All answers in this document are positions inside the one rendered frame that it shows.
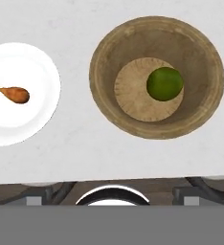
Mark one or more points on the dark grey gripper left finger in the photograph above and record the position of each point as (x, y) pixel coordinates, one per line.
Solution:
(34, 200)

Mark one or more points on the green lime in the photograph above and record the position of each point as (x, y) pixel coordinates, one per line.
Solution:
(164, 84)

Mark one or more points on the white round plate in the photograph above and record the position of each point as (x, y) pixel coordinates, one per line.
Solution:
(24, 121)

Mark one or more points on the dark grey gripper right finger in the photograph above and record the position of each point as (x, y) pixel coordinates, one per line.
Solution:
(191, 200)

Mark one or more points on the tan wooden deep plate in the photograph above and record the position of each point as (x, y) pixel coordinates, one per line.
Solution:
(193, 57)

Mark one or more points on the black and white round thing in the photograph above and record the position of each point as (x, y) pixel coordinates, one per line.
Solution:
(112, 193)

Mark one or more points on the brown chicken drumstick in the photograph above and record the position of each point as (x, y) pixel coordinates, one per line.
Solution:
(16, 94)

